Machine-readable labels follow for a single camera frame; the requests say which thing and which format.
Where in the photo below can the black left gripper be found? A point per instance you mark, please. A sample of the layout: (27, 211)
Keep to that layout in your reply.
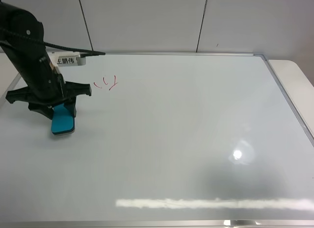
(45, 85)

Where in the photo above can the teal felt whiteboard eraser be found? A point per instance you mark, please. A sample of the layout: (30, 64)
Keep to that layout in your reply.
(63, 122)

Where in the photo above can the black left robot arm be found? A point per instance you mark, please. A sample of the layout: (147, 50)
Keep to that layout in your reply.
(21, 38)

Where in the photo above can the white aluminium-framed whiteboard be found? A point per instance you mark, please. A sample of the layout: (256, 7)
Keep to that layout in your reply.
(165, 140)

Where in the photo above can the white labelled wrist camera box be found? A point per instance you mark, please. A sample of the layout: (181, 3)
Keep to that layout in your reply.
(66, 59)

